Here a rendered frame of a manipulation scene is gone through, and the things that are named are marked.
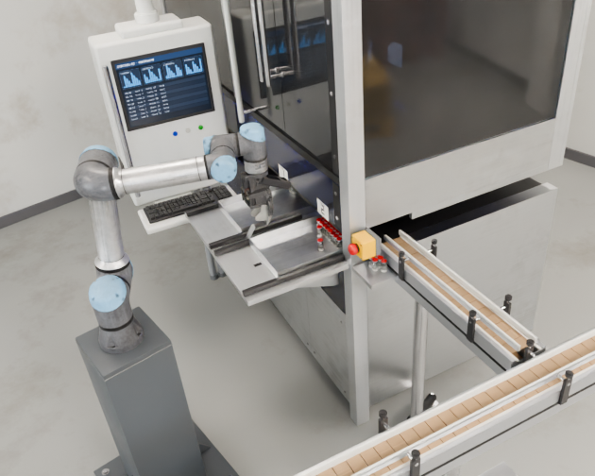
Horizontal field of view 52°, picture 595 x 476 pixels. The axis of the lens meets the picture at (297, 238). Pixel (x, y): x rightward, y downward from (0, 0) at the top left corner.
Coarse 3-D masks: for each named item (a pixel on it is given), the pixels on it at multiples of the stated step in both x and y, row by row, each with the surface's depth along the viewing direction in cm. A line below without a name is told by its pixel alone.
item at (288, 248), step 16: (304, 224) 242; (256, 240) 235; (272, 240) 237; (288, 240) 236; (304, 240) 235; (272, 256) 228; (288, 256) 227; (304, 256) 226; (320, 256) 225; (272, 272) 219; (288, 272) 216
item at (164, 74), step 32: (128, 32) 246; (160, 32) 251; (192, 32) 255; (96, 64) 249; (128, 64) 250; (160, 64) 255; (192, 64) 261; (128, 96) 256; (160, 96) 262; (192, 96) 268; (128, 128) 263; (160, 128) 269; (192, 128) 276; (224, 128) 282; (160, 160) 276; (160, 192) 284
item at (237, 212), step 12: (276, 192) 268; (288, 192) 267; (228, 204) 262; (240, 204) 262; (276, 204) 259; (288, 204) 258; (300, 204) 257; (228, 216) 252; (240, 216) 253; (252, 216) 252; (276, 216) 244; (288, 216) 247; (240, 228) 240
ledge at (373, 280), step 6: (360, 264) 219; (366, 264) 219; (354, 270) 217; (360, 270) 216; (366, 270) 216; (372, 270) 216; (378, 270) 216; (390, 270) 215; (360, 276) 215; (366, 276) 213; (372, 276) 213; (378, 276) 213; (384, 276) 213; (390, 276) 212; (396, 276) 212; (366, 282) 211; (372, 282) 210; (378, 282) 210; (384, 282) 211; (372, 288) 210
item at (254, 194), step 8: (248, 176) 195; (256, 176) 194; (264, 176) 196; (248, 184) 198; (256, 184) 198; (248, 192) 199; (256, 192) 198; (264, 192) 198; (248, 200) 199; (256, 200) 199; (264, 200) 201; (256, 208) 200
